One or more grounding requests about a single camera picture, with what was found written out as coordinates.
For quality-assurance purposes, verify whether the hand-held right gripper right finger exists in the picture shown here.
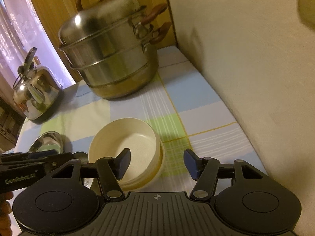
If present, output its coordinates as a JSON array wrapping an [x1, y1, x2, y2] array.
[[184, 148, 269, 199]]

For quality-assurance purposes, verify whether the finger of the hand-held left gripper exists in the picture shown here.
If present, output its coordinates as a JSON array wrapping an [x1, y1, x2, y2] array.
[[25, 153, 72, 175], [0, 150, 57, 163]]

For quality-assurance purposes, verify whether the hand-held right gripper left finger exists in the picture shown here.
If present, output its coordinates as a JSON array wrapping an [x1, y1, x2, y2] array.
[[50, 148, 131, 201]]

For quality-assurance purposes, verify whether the round stainless steel plate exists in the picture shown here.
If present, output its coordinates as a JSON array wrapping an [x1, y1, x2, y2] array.
[[28, 131, 65, 154]]

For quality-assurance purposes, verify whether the cream plastic bowl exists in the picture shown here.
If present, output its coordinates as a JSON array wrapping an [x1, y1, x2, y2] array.
[[88, 118, 165, 191]]

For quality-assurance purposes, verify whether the person's left hand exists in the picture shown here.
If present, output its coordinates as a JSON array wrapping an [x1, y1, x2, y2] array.
[[0, 192, 14, 227]]

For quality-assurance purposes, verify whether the black metal rack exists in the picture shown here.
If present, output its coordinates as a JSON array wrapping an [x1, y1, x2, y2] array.
[[0, 101, 25, 150]]

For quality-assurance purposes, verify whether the checked pastel tablecloth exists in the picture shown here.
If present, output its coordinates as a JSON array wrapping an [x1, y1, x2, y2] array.
[[15, 45, 269, 195]]

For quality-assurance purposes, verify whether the stainless steel kettle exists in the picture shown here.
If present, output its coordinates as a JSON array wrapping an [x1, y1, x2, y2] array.
[[13, 47, 63, 124]]

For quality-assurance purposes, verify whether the stainless steel steamer pot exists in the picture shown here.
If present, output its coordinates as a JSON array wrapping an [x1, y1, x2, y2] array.
[[58, 0, 172, 100]]

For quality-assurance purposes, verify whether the sheer patterned curtain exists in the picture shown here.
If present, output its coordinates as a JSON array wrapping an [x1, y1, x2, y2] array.
[[0, 0, 77, 89]]

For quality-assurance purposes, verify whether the large wall socket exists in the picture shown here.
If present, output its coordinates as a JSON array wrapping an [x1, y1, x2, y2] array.
[[298, 0, 315, 27]]

